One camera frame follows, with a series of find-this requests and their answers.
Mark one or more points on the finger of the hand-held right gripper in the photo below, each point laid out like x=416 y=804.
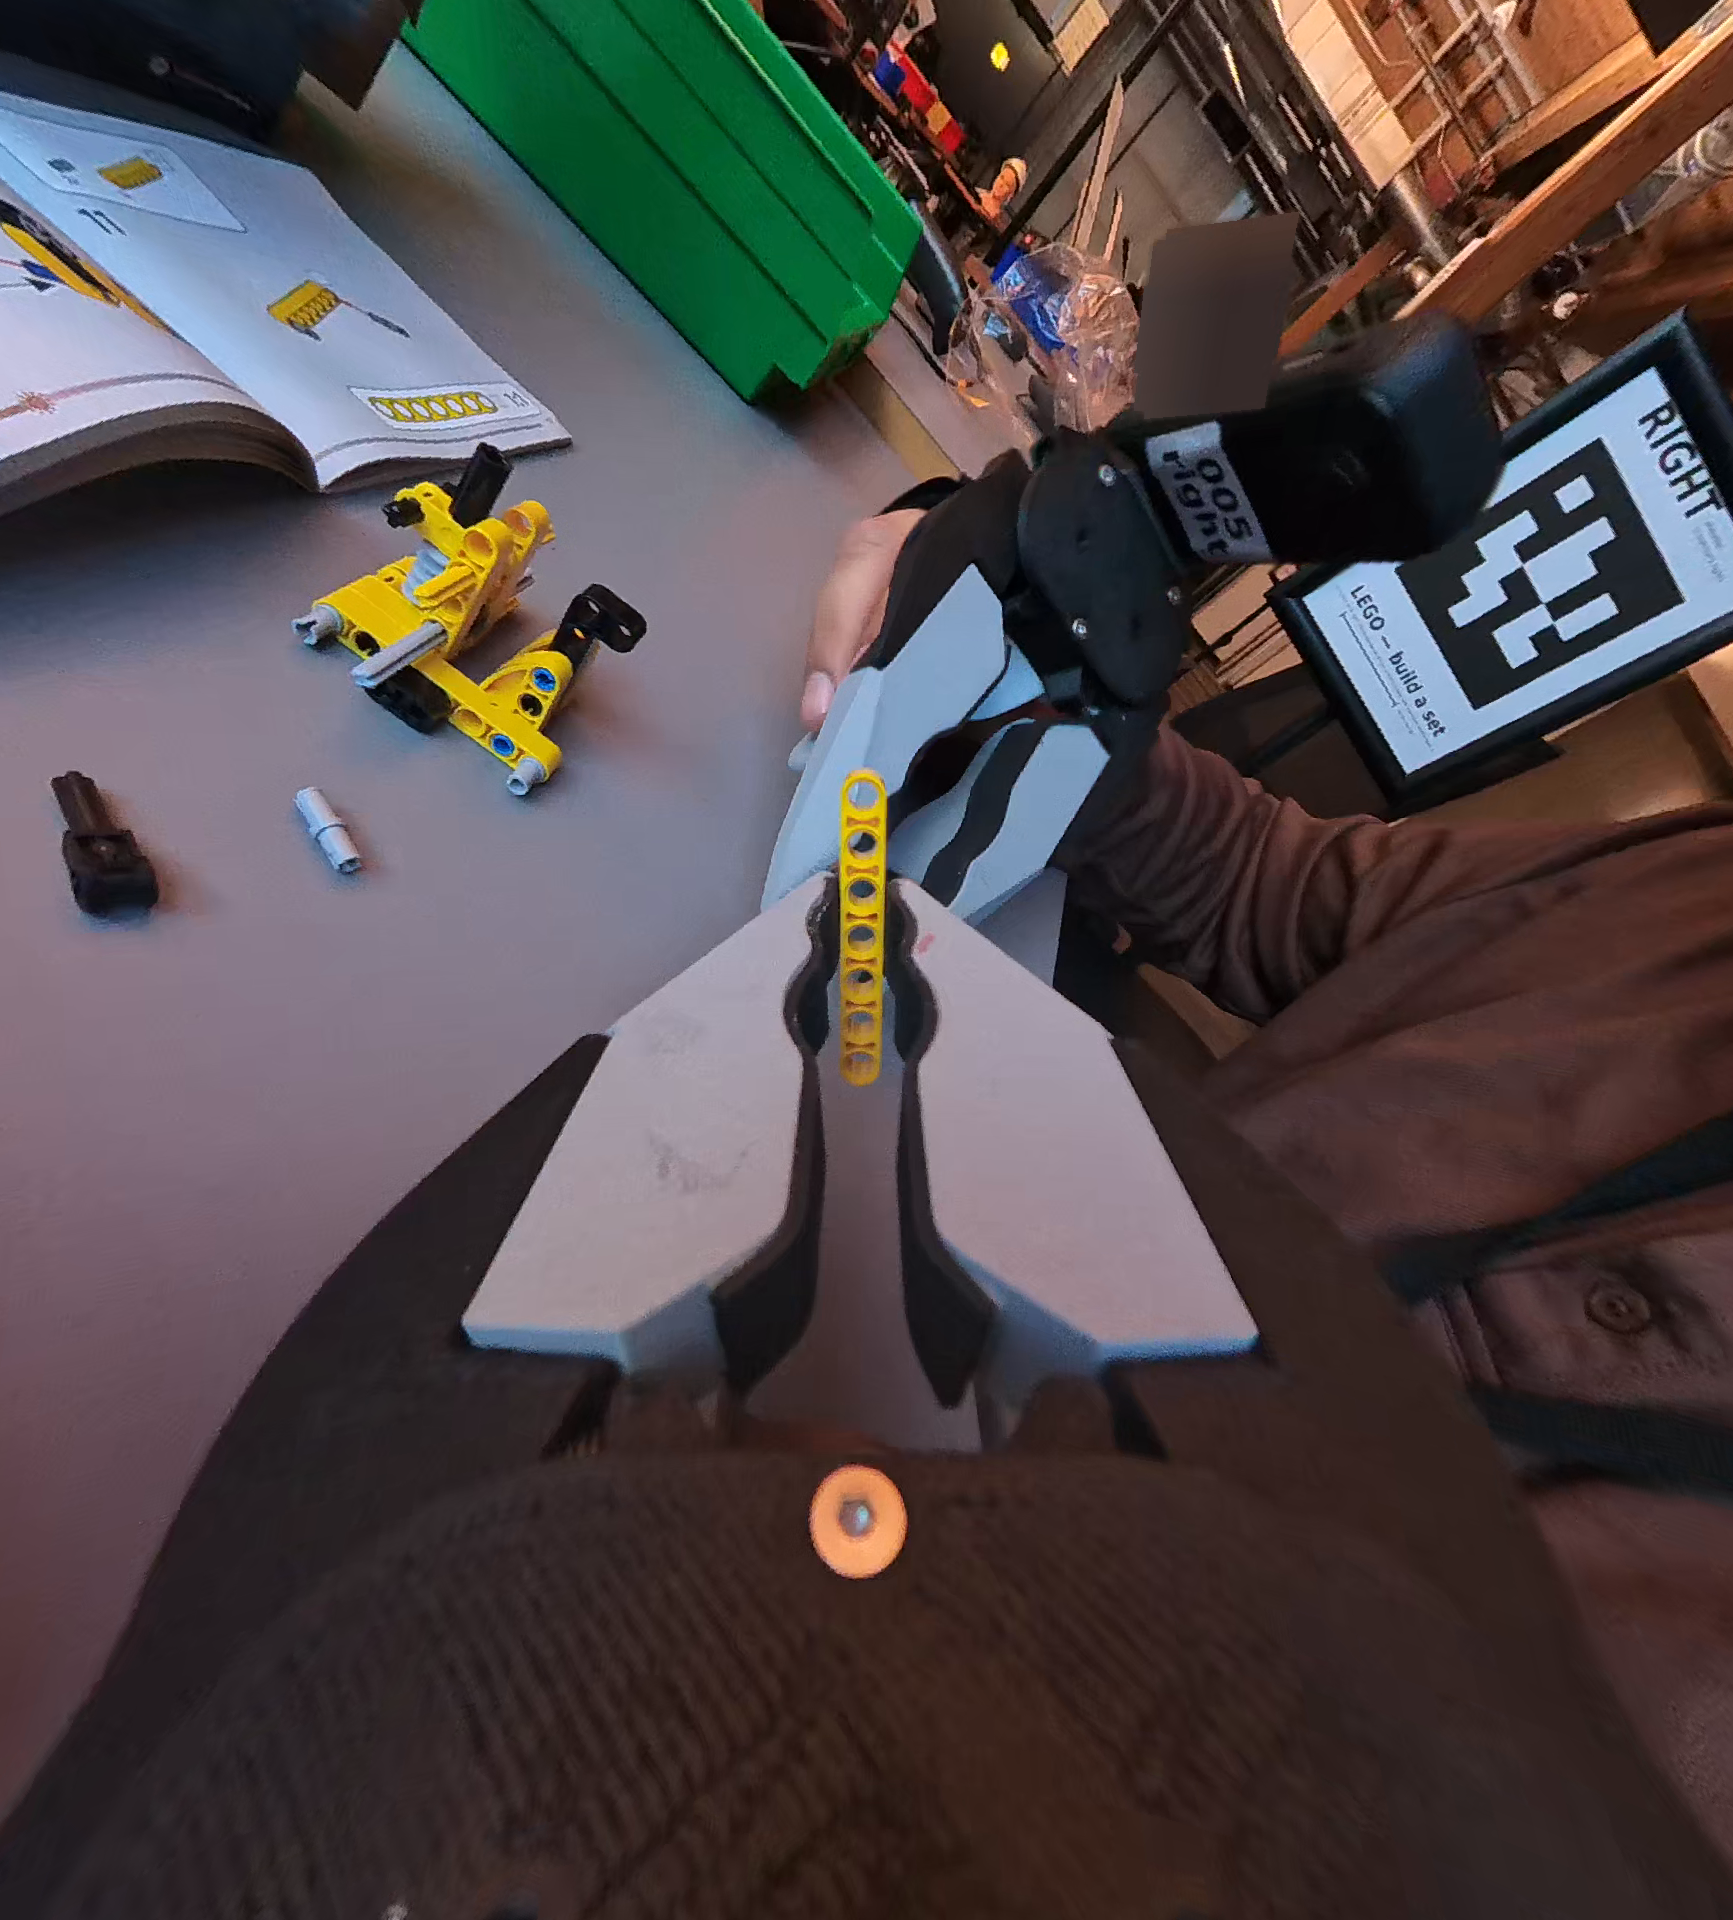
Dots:
x=1053 y=795
x=866 y=751

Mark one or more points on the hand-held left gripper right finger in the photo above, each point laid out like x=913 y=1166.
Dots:
x=1060 y=1200

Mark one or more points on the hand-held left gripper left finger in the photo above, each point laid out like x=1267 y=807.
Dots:
x=626 y=1184

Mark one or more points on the yellow lego beam with holes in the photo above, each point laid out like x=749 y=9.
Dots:
x=861 y=840

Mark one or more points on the person's right forearm brown sleeve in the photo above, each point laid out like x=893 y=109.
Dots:
x=1331 y=901

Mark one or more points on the yellow lego vehicle assembly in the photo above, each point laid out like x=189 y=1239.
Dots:
x=506 y=693

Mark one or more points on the grey lego pin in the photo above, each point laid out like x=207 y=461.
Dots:
x=329 y=830

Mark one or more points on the black lego pin connector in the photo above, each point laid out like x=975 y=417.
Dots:
x=100 y=863

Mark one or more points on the open lego instruction booklet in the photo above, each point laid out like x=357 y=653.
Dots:
x=207 y=254

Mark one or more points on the person's right hand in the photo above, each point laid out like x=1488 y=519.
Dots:
x=850 y=601

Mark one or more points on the clear plastic bag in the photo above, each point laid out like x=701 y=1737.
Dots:
x=1060 y=315

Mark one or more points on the shelf with coloured boxes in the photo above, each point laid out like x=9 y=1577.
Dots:
x=911 y=75

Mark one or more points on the person's brown shirt torso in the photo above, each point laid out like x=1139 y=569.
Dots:
x=1631 y=1200

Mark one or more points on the green plastic bin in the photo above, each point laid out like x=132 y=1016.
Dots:
x=686 y=151

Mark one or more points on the wooden workbench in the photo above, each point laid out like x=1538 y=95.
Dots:
x=1631 y=135

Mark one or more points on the dark container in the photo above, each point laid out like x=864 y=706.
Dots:
x=131 y=45

